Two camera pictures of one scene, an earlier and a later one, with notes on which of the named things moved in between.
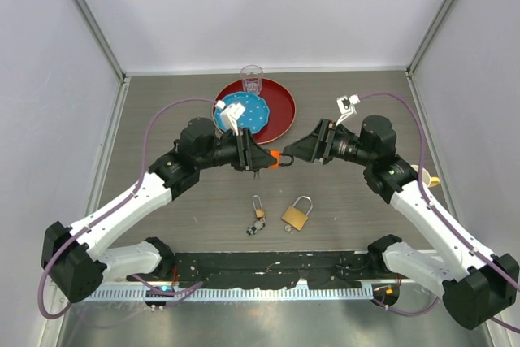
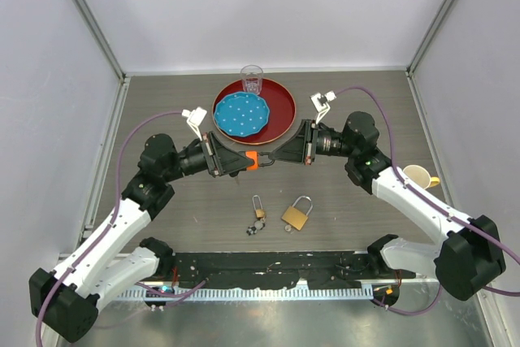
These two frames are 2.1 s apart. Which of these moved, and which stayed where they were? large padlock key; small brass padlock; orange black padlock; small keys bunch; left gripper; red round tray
Moved: orange black padlock; left gripper
Stayed: small keys bunch; large padlock key; small brass padlock; red round tray
